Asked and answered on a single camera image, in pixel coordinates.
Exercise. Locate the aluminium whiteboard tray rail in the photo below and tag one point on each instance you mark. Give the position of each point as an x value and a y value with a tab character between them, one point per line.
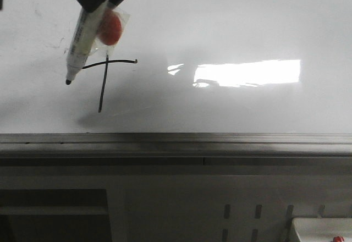
201	150

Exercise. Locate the orange ball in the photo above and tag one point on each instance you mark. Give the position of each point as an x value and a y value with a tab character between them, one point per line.
110	31

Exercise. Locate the white box with red part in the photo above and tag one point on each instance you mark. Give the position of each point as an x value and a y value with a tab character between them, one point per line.
320	229

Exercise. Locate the white whiteboard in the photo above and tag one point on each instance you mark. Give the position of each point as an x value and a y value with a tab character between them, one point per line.
239	66

